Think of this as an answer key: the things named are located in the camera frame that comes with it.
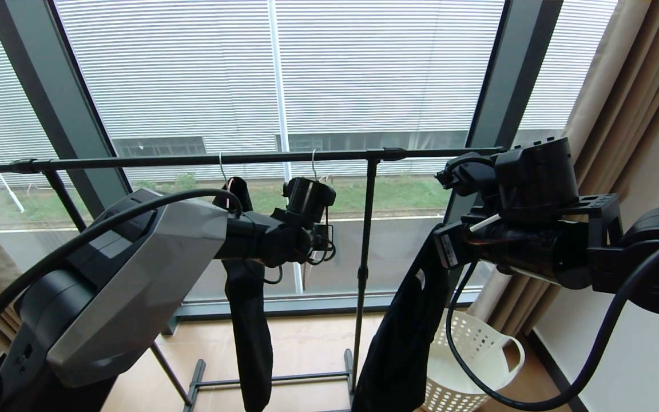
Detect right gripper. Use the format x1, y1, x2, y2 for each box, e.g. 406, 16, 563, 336
434, 217, 593, 290

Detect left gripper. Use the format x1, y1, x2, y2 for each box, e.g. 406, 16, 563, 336
295, 223, 336, 265

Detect pink clothes hanger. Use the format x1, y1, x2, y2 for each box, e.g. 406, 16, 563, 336
302, 149, 333, 290
218, 152, 234, 209

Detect black shorts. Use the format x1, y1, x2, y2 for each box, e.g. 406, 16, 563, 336
213, 176, 274, 412

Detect black garment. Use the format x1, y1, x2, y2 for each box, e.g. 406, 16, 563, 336
351, 223, 450, 412

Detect white laundry basket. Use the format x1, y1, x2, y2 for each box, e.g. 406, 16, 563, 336
421, 309, 526, 412

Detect black clothes rack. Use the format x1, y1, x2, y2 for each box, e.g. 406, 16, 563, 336
0, 147, 505, 412

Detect window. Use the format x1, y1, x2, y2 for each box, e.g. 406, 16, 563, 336
0, 0, 619, 318

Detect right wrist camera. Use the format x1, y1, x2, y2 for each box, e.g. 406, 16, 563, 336
435, 152, 502, 198

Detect black cable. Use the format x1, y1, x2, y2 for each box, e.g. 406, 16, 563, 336
0, 189, 244, 412
435, 154, 659, 412

